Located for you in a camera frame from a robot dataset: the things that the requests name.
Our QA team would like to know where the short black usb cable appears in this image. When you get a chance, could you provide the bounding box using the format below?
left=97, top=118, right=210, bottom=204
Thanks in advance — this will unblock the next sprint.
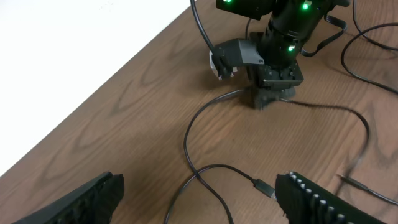
left=164, top=88, right=370, bottom=224

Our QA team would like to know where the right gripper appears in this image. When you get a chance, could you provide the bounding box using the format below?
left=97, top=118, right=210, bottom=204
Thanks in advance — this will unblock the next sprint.
left=239, top=30, right=303, bottom=110

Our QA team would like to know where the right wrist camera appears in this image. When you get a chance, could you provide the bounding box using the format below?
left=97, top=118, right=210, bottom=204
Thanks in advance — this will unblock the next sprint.
left=209, top=39, right=264, bottom=80

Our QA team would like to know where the long black usb cable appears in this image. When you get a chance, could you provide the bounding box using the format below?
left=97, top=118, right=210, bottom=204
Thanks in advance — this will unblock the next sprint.
left=337, top=0, right=398, bottom=207

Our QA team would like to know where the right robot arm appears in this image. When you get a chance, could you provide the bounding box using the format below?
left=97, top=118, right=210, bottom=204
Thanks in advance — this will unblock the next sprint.
left=210, top=0, right=351, bottom=109

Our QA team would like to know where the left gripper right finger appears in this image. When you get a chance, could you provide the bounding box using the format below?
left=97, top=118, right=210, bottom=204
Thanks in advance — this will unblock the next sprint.
left=275, top=172, right=383, bottom=224

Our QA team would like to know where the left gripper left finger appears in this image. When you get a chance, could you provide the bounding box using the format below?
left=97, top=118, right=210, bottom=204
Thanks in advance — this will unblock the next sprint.
left=14, top=172, right=124, bottom=224

